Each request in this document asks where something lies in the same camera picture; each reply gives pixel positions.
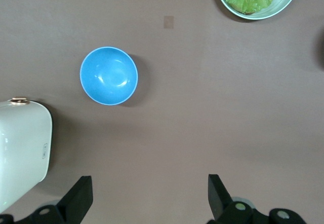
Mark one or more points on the blue bowl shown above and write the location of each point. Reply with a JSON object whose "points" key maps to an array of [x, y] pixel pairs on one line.
{"points": [[109, 75]]}

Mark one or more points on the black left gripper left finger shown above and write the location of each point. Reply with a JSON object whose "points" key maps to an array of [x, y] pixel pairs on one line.
{"points": [[73, 203]]}

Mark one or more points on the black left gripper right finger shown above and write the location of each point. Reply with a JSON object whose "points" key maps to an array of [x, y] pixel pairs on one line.
{"points": [[220, 203]]}

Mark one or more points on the cream white toaster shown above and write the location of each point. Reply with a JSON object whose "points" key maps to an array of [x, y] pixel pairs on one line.
{"points": [[22, 145]]}

